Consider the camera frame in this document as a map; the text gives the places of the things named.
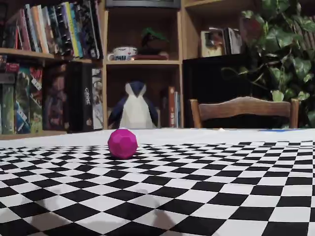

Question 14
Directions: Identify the green red game box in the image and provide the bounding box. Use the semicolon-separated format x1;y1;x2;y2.
29;66;44;133

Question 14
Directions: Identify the blue tape strip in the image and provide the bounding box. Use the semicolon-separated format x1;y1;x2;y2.
268;128;315;133

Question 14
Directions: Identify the teal game box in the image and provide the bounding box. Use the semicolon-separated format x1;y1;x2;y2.
14;66;32;135

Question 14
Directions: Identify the grey upright book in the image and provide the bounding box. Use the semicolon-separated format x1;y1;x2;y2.
223;27;243;55

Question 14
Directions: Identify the black crime game box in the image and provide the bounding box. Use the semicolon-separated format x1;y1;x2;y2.
67;61;93;132

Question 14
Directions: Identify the wooden chair back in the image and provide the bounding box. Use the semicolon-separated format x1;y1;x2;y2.
189;96;300;129

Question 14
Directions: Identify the blue white penguin figure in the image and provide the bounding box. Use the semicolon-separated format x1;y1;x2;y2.
108;81;159;130

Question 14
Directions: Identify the black white checkerboard mat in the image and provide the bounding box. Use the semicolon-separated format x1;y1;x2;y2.
0;127;315;236

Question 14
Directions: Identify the red flat book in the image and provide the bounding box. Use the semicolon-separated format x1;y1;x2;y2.
132;54;169;61

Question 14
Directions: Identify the dark green game box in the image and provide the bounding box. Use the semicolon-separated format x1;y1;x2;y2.
0;83;15;135

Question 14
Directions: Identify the light wooden bookshelf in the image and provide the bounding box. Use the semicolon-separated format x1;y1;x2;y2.
0;0;247;141

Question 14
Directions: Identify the orange slim book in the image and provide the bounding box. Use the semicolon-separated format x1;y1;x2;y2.
168;86;176;128

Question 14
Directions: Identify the beige picture book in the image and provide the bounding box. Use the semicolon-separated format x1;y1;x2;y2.
200;30;226;58

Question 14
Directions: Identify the pink upright book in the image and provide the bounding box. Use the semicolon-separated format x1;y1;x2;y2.
17;8;32;52

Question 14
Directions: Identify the green leafy plant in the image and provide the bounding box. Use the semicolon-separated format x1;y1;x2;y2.
221;0;315;128

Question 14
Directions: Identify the small dark bonsai model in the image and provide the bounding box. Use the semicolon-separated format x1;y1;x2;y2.
140;27;170;56

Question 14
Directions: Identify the orange upright book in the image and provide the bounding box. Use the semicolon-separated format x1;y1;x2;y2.
31;5;50;54

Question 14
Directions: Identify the pink faceted ball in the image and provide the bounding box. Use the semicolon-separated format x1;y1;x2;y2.
107;128;139;161

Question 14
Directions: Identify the white illustrated game box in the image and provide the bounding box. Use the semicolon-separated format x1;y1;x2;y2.
92;68;103;130

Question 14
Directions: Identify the white blue mug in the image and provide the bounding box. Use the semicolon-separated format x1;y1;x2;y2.
107;46;138;61

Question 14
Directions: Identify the dark purple game box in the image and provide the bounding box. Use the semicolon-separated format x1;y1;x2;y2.
43;65;69;131

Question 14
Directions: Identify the blue white slim book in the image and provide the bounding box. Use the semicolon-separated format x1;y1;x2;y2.
174;91;182;128

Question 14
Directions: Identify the yellow upright book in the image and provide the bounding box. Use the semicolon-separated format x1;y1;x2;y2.
65;2;80;59

